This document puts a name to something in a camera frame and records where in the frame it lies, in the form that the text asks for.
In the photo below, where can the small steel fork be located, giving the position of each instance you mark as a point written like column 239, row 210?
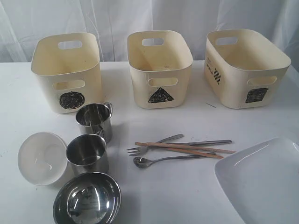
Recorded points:
column 139, row 151

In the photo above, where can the small steel spoon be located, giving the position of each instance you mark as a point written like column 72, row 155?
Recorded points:
column 141, row 162

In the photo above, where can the wooden chopstick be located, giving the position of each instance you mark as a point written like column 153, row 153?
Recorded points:
column 189, row 147
column 186, row 151

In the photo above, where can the steel cup without handle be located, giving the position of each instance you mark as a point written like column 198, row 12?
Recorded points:
column 88, row 153

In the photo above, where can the stainless steel bowl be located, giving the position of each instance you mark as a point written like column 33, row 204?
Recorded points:
column 89, row 198

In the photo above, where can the cream bin with triangle mark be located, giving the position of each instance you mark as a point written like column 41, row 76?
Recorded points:
column 160, row 67

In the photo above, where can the steel table knife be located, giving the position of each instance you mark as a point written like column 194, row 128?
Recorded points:
column 206, row 143

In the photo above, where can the cream bin with circle mark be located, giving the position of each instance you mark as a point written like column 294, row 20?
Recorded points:
column 67, row 67

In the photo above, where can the cream bin with square mark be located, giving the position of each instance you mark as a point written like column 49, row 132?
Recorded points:
column 243, row 67

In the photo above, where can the white square plate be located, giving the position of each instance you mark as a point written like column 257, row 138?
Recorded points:
column 262, row 182

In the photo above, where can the white curtain backdrop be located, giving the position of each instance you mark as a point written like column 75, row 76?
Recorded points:
column 24, row 22

